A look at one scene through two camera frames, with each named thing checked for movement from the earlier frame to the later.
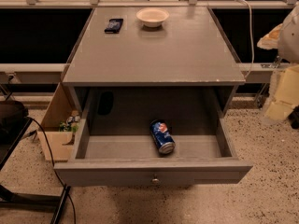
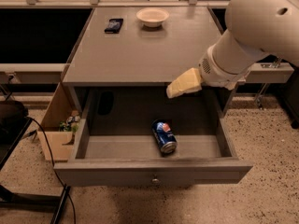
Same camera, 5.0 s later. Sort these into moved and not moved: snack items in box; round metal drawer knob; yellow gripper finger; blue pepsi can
Moved: yellow gripper finger
Not moved: round metal drawer knob; blue pepsi can; snack items in box
